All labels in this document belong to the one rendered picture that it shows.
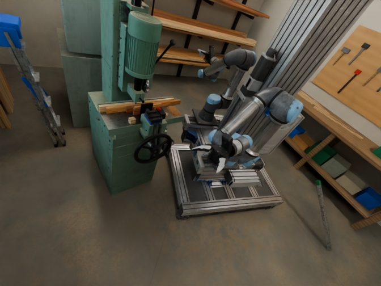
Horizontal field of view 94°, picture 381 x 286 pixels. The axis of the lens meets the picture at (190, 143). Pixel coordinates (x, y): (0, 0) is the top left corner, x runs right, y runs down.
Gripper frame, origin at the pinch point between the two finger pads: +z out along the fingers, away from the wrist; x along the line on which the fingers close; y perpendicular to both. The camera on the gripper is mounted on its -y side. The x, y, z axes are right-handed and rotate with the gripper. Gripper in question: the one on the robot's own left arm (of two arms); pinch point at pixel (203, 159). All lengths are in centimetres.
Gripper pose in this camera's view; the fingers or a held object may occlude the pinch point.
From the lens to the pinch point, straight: 73.8
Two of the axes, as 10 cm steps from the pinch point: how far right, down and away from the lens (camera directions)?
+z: -7.4, 2.8, -6.2
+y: -2.2, 7.6, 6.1
